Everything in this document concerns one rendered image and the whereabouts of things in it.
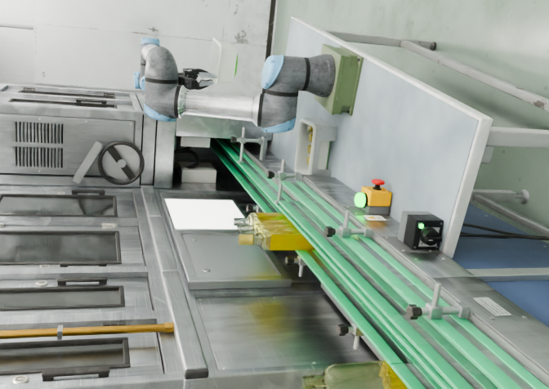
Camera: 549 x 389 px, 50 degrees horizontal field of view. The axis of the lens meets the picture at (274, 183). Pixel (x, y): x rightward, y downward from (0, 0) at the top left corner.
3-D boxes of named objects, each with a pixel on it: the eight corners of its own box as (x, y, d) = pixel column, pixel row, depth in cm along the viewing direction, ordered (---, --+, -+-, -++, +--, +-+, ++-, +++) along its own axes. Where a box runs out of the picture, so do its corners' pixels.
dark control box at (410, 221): (425, 239, 159) (396, 239, 157) (430, 211, 157) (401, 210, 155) (440, 250, 151) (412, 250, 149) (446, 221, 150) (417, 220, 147)
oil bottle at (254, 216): (301, 227, 215) (244, 226, 209) (303, 212, 214) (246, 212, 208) (306, 232, 210) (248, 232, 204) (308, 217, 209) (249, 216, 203)
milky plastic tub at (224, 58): (231, 38, 266) (212, 36, 263) (241, 46, 246) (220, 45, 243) (226, 76, 272) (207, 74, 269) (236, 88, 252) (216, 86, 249)
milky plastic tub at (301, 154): (313, 172, 241) (293, 172, 238) (320, 118, 235) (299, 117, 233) (328, 184, 225) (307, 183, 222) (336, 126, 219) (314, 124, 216)
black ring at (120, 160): (142, 183, 287) (97, 182, 281) (145, 140, 282) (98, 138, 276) (143, 185, 283) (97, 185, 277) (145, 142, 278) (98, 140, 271)
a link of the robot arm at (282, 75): (308, 58, 199) (269, 55, 195) (304, 97, 202) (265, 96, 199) (298, 55, 210) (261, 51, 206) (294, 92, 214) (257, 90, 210)
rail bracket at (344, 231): (367, 234, 164) (323, 234, 160) (371, 208, 162) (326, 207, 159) (373, 239, 161) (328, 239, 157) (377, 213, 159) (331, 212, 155)
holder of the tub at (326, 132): (313, 185, 242) (295, 185, 240) (321, 118, 235) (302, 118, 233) (328, 197, 226) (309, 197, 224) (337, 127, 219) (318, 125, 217)
